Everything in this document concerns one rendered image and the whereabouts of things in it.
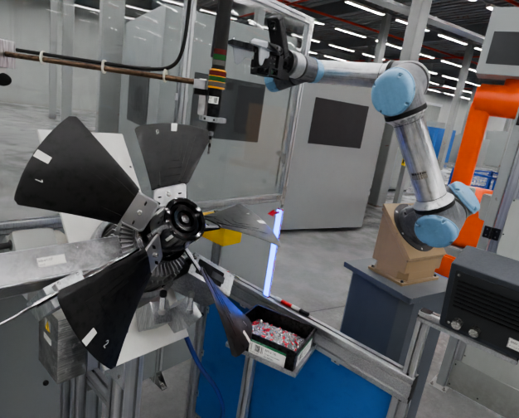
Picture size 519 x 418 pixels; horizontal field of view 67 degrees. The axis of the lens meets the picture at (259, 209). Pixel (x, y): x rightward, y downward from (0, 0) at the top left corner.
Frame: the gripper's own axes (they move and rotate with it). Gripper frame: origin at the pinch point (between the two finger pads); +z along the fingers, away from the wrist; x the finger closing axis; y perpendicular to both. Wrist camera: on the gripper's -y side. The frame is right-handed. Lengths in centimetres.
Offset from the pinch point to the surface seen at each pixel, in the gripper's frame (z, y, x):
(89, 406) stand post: 21, 124, 31
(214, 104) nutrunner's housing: 8.1, 17.2, -2.1
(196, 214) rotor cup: 11.9, 44.8, -4.7
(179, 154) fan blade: 7.6, 32.1, 11.0
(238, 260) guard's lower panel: -87, 106, 72
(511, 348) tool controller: -27, 61, -73
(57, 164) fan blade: 41, 35, 9
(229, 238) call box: -27, 66, 22
